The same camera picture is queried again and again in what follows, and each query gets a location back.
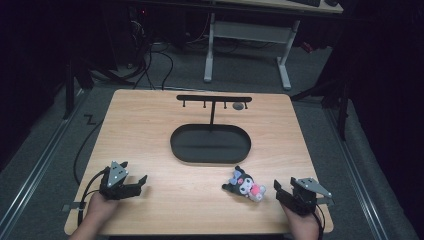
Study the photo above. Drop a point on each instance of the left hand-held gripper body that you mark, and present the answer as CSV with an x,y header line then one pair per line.
x,y
115,175

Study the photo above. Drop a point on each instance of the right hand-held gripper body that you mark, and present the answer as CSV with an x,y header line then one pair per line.
x,y
305,196

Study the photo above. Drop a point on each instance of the black and pink plush toy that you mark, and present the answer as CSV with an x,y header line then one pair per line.
x,y
246,186

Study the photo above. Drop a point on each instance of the black hook rack with tray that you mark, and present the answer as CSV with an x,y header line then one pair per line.
x,y
210,143

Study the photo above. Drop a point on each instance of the person's right hand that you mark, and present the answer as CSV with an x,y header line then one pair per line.
x,y
301,226

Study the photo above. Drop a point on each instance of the person's left hand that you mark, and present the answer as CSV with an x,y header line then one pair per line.
x,y
100,210

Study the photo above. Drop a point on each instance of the black metal stand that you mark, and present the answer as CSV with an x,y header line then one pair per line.
x,y
336,96
71,86

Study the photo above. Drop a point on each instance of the grey round table grommet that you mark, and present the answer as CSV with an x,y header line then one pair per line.
x,y
238,106

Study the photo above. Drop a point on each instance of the white-framed desk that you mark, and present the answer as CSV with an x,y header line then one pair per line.
x,y
248,31

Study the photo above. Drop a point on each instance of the aluminium floor rail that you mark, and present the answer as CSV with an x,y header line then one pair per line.
x,y
40,158
358,180

